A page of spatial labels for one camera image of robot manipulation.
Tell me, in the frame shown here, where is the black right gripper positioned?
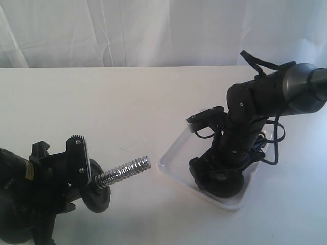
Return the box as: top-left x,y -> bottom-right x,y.
189,113 -> 268,197

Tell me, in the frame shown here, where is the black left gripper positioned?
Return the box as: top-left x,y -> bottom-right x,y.
21,141 -> 76,244

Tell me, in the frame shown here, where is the silver threaded dumbbell bar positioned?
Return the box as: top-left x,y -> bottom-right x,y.
94,156 -> 151,189

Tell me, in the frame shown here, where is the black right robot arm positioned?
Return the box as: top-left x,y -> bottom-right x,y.
187,62 -> 326,198

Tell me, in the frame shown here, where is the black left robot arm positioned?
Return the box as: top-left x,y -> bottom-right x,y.
1,141 -> 78,244

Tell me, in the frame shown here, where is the white rectangular plastic tray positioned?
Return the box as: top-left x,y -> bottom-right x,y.
157,127 -> 261,211

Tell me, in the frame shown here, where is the white backdrop curtain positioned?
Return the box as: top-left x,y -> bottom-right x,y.
1,1 -> 326,68

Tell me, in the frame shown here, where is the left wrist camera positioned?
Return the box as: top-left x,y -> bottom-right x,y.
65,135 -> 91,189

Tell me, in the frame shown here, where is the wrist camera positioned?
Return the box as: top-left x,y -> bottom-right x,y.
186,106 -> 227,133
65,135 -> 91,189

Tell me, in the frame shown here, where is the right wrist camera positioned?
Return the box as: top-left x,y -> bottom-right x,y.
186,106 -> 227,133

